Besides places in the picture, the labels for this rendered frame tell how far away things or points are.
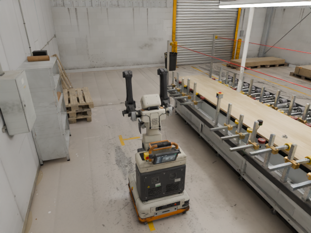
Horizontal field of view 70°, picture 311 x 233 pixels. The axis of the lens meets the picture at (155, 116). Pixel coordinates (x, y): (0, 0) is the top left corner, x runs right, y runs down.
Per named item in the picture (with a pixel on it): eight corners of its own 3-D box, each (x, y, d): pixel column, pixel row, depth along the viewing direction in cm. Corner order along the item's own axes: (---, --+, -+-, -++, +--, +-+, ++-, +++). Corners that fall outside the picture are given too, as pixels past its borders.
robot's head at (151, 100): (162, 104, 253) (159, 92, 257) (144, 107, 247) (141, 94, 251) (158, 109, 266) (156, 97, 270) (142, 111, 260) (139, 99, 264)
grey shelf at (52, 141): (40, 165, 359) (15, 70, 294) (46, 138, 437) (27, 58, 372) (70, 160, 371) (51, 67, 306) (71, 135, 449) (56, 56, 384)
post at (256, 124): (248, 157, 267) (256, 121, 247) (246, 156, 270) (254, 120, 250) (251, 157, 268) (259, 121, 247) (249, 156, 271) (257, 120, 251)
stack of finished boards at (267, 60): (284, 63, 1020) (285, 59, 1013) (240, 66, 947) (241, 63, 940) (271, 60, 1085) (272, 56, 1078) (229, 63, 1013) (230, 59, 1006)
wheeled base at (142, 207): (190, 211, 271) (191, 196, 261) (139, 226, 254) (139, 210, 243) (170, 176, 329) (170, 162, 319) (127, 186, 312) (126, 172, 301)
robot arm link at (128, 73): (124, 71, 246) (133, 70, 249) (122, 70, 259) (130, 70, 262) (127, 110, 259) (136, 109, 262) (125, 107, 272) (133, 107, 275)
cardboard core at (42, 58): (27, 56, 337) (48, 55, 345) (27, 56, 344) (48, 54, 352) (27, 62, 341) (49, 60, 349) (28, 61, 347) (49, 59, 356)
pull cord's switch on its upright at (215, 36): (210, 83, 533) (215, 34, 486) (207, 82, 546) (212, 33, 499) (213, 83, 535) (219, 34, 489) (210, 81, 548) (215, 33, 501)
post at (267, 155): (263, 172, 246) (273, 134, 226) (261, 170, 249) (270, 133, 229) (266, 172, 247) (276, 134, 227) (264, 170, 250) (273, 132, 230)
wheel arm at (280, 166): (269, 172, 201) (270, 168, 200) (266, 169, 205) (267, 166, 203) (311, 162, 215) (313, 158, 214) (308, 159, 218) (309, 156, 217)
